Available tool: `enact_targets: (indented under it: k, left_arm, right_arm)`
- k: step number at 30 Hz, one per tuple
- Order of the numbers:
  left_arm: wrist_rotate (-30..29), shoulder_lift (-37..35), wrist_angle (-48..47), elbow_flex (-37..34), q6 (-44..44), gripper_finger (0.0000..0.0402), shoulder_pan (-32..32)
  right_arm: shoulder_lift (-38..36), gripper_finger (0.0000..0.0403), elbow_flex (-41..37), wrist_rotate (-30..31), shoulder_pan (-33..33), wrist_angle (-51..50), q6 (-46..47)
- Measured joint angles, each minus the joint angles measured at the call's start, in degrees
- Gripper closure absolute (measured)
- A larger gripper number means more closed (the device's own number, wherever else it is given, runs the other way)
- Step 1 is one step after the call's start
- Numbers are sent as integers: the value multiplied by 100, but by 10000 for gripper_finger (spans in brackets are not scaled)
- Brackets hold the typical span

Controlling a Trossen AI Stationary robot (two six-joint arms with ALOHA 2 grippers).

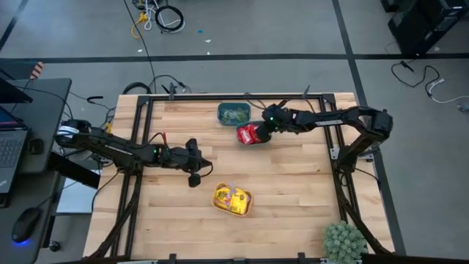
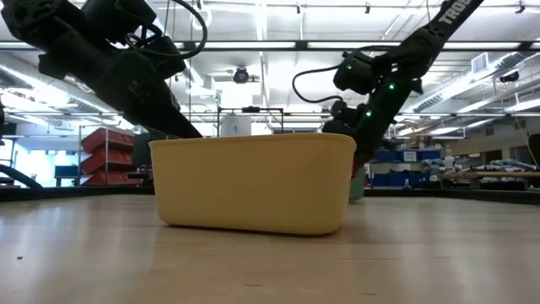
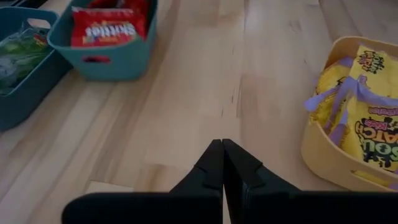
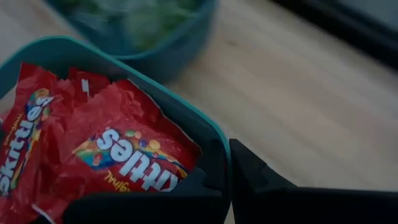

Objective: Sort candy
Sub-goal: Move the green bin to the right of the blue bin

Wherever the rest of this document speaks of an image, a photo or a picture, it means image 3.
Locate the yellow plastic bin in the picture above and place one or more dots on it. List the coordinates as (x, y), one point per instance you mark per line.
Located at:
(323, 161)

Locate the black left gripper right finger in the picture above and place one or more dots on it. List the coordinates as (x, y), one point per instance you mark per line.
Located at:
(280, 205)

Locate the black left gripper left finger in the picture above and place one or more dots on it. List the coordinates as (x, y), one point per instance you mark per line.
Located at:
(186, 205)

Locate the teal plastic bin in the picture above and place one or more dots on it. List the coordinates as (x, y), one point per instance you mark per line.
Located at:
(130, 65)

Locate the dark blue plastic bin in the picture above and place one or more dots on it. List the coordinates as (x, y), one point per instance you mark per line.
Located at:
(18, 109)

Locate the clear green gummy bag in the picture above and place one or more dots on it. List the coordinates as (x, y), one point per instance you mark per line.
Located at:
(34, 46)
(9, 71)

